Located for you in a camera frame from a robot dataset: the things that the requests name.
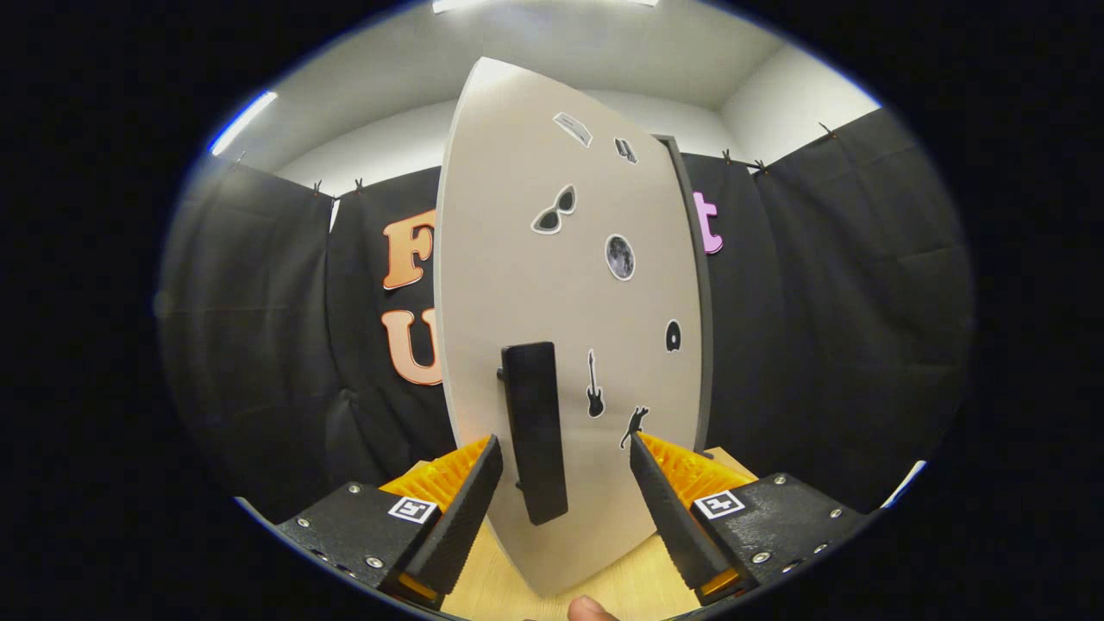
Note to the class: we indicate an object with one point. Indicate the black backdrop cloth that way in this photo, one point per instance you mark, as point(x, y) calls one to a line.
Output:
point(819, 345)

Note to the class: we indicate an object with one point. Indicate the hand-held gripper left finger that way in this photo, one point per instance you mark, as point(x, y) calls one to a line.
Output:
point(461, 509)

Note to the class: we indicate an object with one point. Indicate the beige shoe cabinet door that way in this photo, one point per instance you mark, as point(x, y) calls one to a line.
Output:
point(509, 259)

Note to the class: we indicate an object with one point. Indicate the ceiling light strip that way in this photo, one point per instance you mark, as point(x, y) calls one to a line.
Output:
point(243, 122)

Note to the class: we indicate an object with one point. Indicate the dark grey shoe cabinet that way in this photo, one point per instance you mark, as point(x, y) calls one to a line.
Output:
point(706, 302)

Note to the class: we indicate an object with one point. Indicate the ceiling light panel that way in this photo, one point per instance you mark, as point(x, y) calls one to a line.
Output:
point(543, 4)

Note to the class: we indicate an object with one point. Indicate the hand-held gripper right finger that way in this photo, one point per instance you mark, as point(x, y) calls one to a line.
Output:
point(668, 509)

